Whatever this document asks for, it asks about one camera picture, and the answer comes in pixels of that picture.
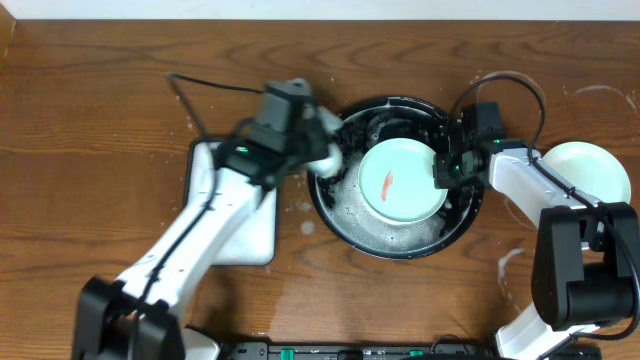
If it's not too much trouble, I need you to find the mint plate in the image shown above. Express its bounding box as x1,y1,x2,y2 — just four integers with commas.
358,138,447,223
543,141,632,204

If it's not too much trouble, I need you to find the green scrubbing sponge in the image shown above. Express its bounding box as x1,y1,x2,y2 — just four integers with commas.
307,106,343,178

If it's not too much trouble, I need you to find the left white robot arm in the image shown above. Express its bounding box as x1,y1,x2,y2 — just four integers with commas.
70,78,331,360

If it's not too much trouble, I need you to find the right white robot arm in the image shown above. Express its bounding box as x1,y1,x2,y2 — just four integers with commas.
433,102,639,359

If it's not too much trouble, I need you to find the round black tray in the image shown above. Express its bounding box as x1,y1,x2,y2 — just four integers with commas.
308,96,484,260

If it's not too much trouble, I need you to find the rectangular black foam tray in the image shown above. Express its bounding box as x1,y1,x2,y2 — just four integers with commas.
182,137,279,266

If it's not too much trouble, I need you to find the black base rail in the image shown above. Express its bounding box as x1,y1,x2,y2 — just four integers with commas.
218,335,501,360

